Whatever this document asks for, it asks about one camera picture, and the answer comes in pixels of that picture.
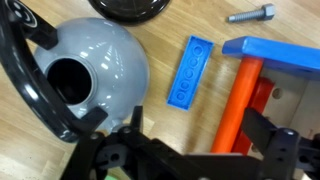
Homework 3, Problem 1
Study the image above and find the black round plate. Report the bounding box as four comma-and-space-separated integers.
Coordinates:
87, 0, 171, 25

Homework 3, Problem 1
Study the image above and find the blue building block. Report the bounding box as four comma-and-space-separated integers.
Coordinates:
166, 34, 215, 112

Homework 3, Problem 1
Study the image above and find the gray kettle black handle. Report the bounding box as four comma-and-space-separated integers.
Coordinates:
0, 0, 151, 144

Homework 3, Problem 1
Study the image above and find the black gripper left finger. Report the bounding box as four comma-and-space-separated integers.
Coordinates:
60, 105, 188, 180

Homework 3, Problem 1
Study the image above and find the blue toy toolbox orange handle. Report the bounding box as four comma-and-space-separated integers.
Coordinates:
210, 35, 320, 156

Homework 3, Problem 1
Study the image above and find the gray toy bolt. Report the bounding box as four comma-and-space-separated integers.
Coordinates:
227, 3, 277, 24

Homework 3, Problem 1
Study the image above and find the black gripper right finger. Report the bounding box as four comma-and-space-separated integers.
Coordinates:
241, 107, 320, 180

